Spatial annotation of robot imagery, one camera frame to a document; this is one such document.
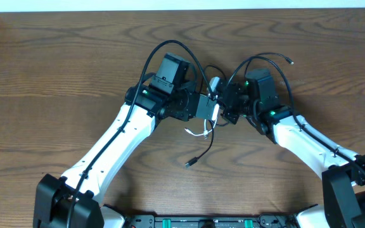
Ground white usb cable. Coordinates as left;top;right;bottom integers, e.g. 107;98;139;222
184;104;221;140

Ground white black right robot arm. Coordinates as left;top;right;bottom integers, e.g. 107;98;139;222
211;69;365;227

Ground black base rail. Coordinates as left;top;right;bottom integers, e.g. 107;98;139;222
122;213;299;228

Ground black usb cable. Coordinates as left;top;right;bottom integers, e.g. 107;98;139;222
184;52;295;168

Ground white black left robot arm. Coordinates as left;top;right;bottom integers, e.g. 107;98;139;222
32;53;219;227

